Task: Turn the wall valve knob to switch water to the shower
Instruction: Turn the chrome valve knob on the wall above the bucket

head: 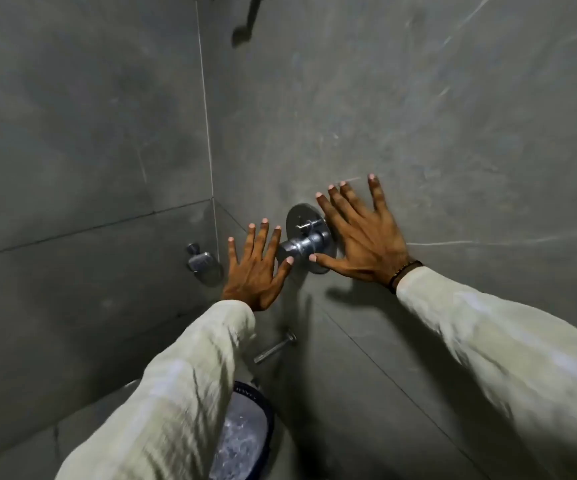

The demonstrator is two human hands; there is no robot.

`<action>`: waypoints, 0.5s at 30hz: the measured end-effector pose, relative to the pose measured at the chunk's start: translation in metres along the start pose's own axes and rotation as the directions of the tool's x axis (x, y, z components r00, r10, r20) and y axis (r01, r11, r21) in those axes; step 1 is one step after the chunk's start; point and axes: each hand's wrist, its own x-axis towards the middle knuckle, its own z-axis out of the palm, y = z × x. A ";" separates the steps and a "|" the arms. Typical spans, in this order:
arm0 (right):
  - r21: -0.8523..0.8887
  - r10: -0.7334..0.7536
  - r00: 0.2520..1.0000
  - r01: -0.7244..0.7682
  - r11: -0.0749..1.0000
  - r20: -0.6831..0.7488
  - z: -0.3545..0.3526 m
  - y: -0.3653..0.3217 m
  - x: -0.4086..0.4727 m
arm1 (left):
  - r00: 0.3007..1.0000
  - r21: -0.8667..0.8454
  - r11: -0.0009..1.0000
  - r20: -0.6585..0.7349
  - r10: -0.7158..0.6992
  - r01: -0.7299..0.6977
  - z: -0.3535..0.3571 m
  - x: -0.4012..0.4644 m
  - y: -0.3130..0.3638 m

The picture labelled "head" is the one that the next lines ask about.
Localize person's right hand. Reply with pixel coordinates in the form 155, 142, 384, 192
308, 173, 413, 288

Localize person's left hand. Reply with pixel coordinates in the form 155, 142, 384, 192
222, 218, 295, 313

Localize chrome shower mixer valve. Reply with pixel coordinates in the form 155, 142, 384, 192
276, 203, 338, 275

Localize person's left forearm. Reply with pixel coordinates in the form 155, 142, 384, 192
55, 299, 257, 480

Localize person's right forearm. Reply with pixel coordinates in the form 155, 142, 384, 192
396, 266, 577, 480

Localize dark blue water bucket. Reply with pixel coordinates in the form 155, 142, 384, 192
208, 380, 275, 480

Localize chrome tub spout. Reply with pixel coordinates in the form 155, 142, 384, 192
253, 329, 298, 366

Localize black beaded bracelet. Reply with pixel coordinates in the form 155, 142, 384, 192
387, 260, 424, 295

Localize chrome wall soap dish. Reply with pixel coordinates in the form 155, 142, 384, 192
185, 242, 219, 275

